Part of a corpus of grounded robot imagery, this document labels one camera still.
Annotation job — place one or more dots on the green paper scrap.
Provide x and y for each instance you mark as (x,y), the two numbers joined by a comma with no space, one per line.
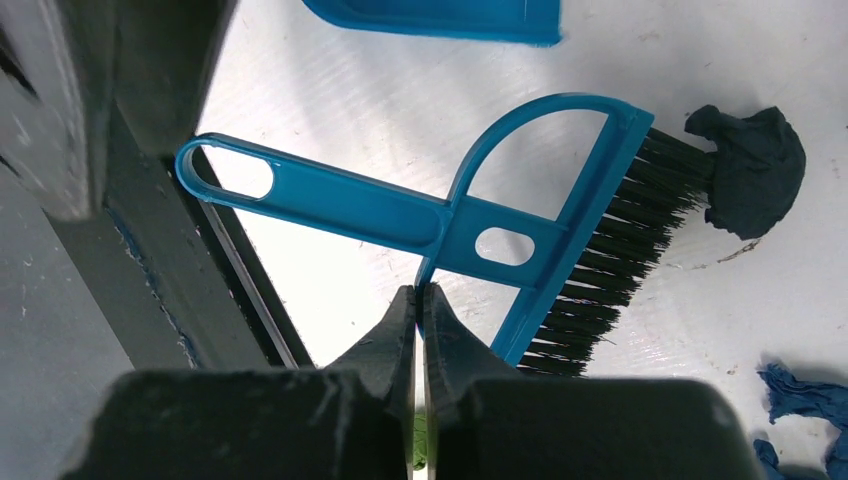
(420,441)

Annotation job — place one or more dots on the black table edge rail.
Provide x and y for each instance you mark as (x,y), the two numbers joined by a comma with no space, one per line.
(96,98)

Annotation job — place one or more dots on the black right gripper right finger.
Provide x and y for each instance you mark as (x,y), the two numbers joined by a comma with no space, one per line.
(487,420)

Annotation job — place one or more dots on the black paper scrap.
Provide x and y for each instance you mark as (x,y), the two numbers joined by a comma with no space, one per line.
(758,168)

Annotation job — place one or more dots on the blue plastic dustpan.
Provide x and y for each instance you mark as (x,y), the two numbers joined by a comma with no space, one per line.
(533,22)

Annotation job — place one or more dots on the blue hand brush black bristles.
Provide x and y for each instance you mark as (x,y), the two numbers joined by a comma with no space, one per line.
(573,273)

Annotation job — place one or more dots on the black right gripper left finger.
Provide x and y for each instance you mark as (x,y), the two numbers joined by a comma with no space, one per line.
(349,420)

